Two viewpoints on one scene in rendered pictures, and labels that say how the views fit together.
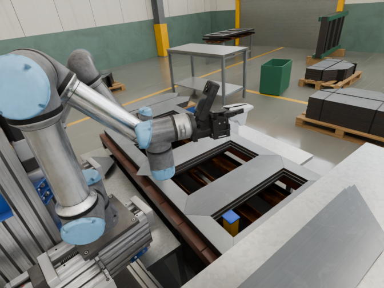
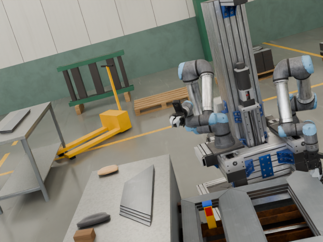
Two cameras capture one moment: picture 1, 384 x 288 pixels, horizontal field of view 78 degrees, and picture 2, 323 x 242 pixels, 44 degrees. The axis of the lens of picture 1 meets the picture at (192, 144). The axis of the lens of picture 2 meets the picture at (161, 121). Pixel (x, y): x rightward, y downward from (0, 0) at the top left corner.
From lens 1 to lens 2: 282 cm
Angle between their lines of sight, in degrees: 111
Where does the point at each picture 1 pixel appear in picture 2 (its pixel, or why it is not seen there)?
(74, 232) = not seen: hidden behind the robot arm
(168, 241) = not seen: hidden behind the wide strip
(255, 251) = (161, 178)
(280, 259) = (149, 179)
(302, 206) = (162, 199)
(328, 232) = (141, 195)
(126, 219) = (217, 150)
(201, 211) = (225, 195)
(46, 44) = not seen: outside the picture
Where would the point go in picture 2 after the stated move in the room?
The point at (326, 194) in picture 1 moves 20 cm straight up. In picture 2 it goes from (158, 211) to (149, 179)
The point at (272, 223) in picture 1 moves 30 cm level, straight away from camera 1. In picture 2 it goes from (166, 187) to (193, 202)
